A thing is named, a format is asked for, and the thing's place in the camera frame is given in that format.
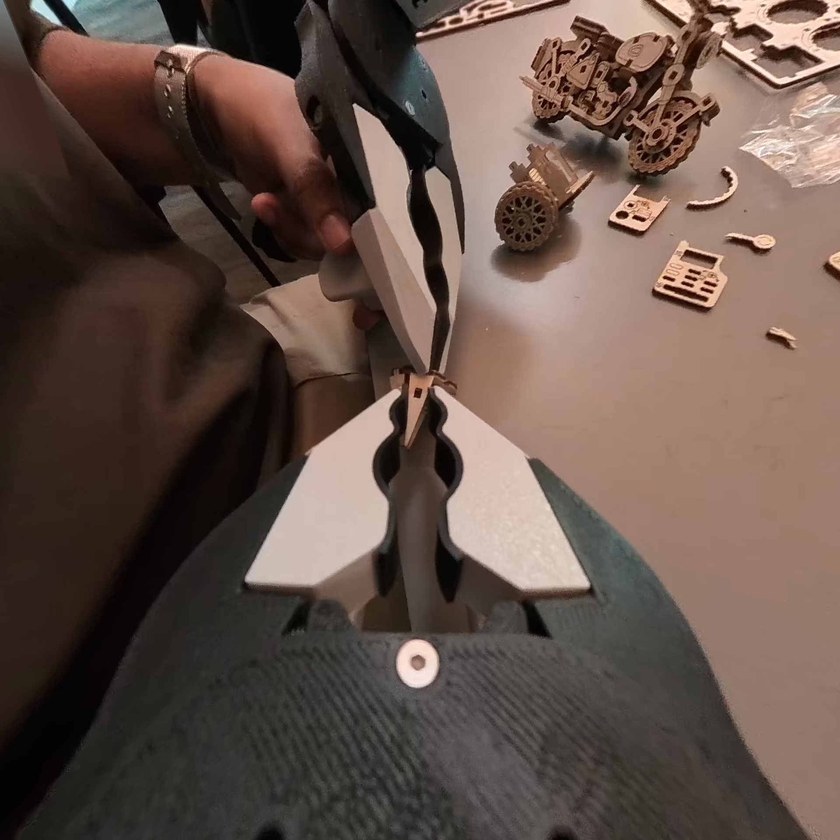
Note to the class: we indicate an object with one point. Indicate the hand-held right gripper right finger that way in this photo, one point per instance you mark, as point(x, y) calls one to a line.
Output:
point(512, 525)

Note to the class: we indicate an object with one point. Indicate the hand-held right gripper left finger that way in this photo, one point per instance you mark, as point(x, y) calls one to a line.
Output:
point(315, 518)

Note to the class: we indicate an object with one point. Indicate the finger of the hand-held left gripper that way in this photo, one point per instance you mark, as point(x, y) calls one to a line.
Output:
point(451, 262)
point(390, 262)

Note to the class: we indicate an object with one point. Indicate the small wooden model assembly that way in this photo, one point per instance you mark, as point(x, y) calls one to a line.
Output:
point(443, 380)

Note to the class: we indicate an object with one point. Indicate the pointed wooden model piece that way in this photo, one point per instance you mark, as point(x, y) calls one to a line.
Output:
point(415, 413)

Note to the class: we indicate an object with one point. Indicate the person's left forearm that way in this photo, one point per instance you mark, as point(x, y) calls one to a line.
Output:
point(105, 85)

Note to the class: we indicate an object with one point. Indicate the person's left hand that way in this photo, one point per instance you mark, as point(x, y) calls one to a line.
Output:
point(269, 144)

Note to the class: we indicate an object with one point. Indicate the wooden sidecar model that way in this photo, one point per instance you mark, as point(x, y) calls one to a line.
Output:
point(531, 210)

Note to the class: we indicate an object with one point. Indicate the beige cloth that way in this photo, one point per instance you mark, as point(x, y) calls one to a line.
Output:
point(308, 341)

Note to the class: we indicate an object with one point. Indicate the long wooden parts sheet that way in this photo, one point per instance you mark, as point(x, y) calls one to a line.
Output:
point(492, 16)

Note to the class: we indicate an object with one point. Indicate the small rectangular wooden piece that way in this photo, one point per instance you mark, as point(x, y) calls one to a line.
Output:
point(636, 211)

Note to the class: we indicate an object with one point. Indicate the slotted rectangular wooden piece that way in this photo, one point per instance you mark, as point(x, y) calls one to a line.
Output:
point(689, 275)

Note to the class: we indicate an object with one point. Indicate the wooden motorcycle model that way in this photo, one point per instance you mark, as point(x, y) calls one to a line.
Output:
point(623, 85)

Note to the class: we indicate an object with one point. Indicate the curved toothed wooden piece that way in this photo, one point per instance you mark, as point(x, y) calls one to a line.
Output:
point(718, 193)

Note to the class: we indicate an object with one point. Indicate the key-shaped wooden piece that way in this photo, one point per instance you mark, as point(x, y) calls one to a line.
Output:
point(761, 241)

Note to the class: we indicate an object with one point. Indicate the tiny wooden scrap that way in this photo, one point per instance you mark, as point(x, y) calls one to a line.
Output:
point(782, 337)

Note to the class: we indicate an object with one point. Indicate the clear plastic bag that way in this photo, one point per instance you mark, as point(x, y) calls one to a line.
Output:
point(797, 141)

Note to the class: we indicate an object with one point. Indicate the wooden parts sheet round holes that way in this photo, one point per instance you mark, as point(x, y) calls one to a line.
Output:
point(781, 59)

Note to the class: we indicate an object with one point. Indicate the black chair frame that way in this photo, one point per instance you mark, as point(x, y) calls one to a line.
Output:
point(249, 253)

